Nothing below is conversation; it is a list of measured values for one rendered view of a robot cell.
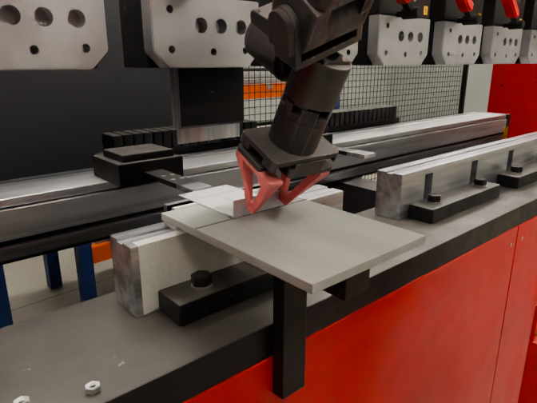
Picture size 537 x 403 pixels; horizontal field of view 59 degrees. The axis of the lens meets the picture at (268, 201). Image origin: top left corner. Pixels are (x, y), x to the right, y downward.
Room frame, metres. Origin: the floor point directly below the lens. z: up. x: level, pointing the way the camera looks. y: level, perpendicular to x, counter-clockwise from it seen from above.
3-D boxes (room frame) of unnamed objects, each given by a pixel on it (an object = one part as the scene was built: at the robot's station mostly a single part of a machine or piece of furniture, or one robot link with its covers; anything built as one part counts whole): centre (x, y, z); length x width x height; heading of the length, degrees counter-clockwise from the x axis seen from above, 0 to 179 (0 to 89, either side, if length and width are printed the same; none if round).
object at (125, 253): (0.67, 0.04, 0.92); 0.39 x 0.06 x 0.10; 131
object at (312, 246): (0.52, -0.02, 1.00); 0.26 x 0.18 x 0.01; 41
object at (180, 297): (0.62, 0.01, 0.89); 0.30 x 0.05 x 0.03; 131
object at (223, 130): (0.64, 0.08, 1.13); 0.10 x 0.02 x 0.10; 131
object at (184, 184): (0.76, 0.18, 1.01); 0.26 x 0.12 x 0.05; 41
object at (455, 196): (0.99, -0.41, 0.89); 0.30 x 0.05 x 0.03; 131
